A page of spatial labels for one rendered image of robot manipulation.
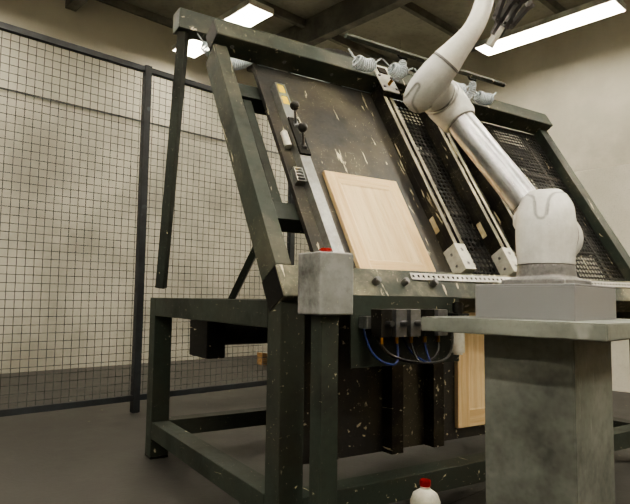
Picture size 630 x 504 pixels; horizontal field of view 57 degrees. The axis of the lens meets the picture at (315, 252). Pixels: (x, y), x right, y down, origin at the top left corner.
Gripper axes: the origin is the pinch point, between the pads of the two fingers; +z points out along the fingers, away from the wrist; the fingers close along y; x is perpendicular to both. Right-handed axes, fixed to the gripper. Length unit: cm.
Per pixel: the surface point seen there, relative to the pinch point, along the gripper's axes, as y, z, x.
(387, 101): -13, 46, -80
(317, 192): 27, 75, -10
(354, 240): 11, 82, 4
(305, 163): 31, 70, -23
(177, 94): 76, 89, -110
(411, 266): -14, 84, 8
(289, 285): 39, 90, 35
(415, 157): -23, 58, -47
